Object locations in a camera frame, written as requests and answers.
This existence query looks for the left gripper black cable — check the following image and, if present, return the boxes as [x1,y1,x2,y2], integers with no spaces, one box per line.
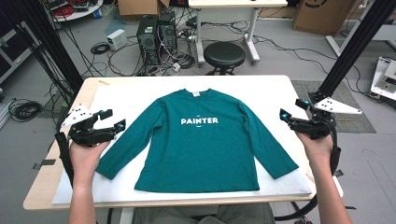
[54,132,75,189]

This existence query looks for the black computer tower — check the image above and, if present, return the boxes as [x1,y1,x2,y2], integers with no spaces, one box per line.
[158,10,178,61]
[135,14,161,67]

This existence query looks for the black round stool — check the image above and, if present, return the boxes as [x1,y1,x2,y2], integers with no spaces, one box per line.
[204,41,247,77]

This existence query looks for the large cardboard box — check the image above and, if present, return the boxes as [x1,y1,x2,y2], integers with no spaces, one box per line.
[292,0,360,35]

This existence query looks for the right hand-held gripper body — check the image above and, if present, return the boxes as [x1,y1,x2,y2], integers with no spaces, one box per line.
[289,96,363,140]

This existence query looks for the white desk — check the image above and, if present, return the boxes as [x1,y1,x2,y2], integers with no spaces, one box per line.
[188,0,289,68]

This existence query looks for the coiled black cable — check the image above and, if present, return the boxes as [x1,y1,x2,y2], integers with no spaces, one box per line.
[7,98,43,123]
[90,41,112,56]

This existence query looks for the person's left hand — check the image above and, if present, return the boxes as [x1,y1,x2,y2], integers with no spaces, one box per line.
[68,139,111,189]

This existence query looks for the black metal stand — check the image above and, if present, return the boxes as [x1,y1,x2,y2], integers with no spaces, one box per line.
[12,0,85,94]
[307,0,396,104]

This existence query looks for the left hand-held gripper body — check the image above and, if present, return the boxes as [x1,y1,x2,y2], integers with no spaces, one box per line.
[60,103,117,147]

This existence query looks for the white metal device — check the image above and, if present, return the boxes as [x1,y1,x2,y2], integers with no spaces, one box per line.
[369,56,396,101]

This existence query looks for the round white table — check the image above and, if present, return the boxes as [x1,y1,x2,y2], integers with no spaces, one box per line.
[46,0,104,22]

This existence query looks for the person's right hand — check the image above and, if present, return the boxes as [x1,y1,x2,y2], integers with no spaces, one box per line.
[295,132,334,175]

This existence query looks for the white table mat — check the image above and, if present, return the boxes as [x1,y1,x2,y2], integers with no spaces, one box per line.
[50,75,313,205]

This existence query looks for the person's grey pants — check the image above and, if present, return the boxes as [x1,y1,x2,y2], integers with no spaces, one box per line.
[132,203,276,224]

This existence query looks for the small cardboard box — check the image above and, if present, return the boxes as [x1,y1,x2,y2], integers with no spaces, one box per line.
[117,0,171,17]

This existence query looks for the teal long-sleeve shirt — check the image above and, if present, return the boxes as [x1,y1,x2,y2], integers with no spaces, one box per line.
[95,88,300,194]

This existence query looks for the small white box device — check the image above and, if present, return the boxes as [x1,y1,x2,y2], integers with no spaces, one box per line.
[106,28,129,51]

